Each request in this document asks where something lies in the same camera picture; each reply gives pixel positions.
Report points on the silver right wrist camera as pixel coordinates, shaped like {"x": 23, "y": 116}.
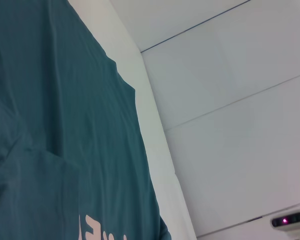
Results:
{"x": 290, "y": 221}

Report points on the teal shirt with FREE print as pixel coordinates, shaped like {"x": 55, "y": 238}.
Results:
{"x": 52, "y": 100}

